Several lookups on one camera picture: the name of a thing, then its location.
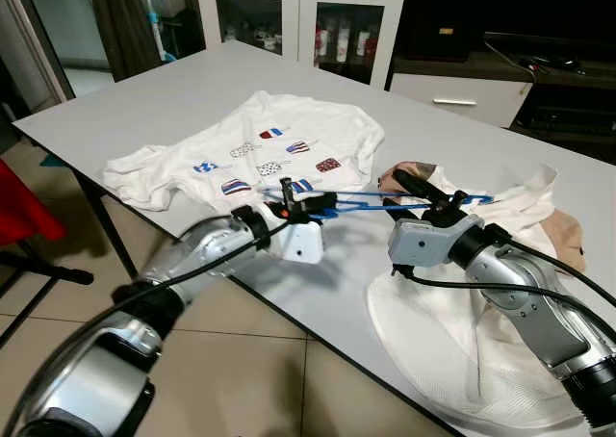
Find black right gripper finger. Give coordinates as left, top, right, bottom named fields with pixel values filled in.
left=395, top=167, right=451, bottom=207
left=393, top=177, right=442, bottom=215

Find blue plastic hanger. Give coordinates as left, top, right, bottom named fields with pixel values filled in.
left=258, top=189, right=497, bottom=219

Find white bag print t-shirt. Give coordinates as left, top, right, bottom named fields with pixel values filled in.
left=101, top=90, right=386, bottom=214

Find white button shirt plaid cuffs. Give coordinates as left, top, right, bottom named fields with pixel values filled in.
left=366, top=163, right=590, bottom=430

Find white drawer unit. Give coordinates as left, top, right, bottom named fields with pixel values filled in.
left=388, top=71, right=535, bottom=130

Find black media console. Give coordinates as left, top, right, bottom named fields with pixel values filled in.
left=390, top=0, right=616, bottom=164

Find white glass door cabinet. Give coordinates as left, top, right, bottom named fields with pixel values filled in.
left=192, top=0, right=410, bottom=91

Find black table leg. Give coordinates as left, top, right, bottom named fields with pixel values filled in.
left=72, top=172, right=136, bottom=279

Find dark curtain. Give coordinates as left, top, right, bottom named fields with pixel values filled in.
left=87, top=0, right=165, bottom=82

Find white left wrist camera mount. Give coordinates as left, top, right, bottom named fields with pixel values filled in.
left=279, top=220, right=324, bottom=265

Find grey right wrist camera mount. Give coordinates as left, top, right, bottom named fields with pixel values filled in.
left=388, top=218, right=482, bottom=270

